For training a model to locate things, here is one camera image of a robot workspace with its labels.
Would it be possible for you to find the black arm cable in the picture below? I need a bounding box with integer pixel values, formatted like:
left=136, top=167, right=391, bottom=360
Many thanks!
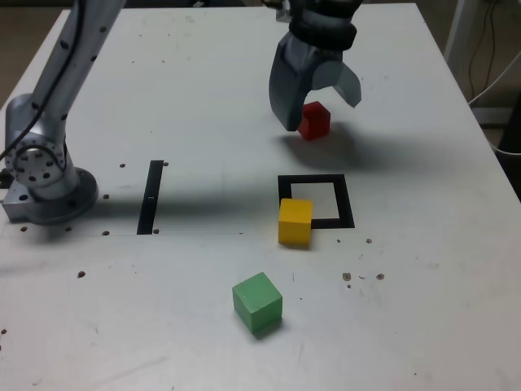
left=0, top=0, right=89, bottom=164

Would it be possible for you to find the red cube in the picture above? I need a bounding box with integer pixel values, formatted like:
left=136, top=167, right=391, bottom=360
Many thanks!
left=296, top=101, right=332, bottom=142

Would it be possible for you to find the grey box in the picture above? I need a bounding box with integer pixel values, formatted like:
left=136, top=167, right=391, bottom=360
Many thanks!
left=471, top=106, right=514, bottom=130

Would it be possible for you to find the green cube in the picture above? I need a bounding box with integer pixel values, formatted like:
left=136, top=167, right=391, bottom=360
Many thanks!
left=231, top=271, right=283, bottom=340

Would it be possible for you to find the yellow cube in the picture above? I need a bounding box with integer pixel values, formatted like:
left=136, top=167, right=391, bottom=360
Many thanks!
left=278, top=198, right=314, bottom=248

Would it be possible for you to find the black tape strip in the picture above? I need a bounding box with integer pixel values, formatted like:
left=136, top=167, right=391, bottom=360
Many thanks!
left=136, top=160, right=164, bottom=236

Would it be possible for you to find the white furniture leg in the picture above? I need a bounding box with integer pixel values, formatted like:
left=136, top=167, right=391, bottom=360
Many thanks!
left=442, top=0, right=469, bottom=72

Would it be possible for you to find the black tape square outline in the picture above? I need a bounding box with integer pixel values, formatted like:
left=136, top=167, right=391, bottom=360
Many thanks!
left=277, top=174, right=356, bottom=230

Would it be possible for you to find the white cable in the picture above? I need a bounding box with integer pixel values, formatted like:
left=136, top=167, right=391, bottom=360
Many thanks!
left=466, top=51, right=521, bottom=107
left=486, top=124, right=521, bottom=156

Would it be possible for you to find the thin black cable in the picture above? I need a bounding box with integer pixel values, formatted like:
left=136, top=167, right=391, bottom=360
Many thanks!
left=466, top=0, right=496, bottom=101

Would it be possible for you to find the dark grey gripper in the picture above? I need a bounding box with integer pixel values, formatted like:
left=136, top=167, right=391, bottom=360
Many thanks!
left=267, top=33, right=363, bottom=133

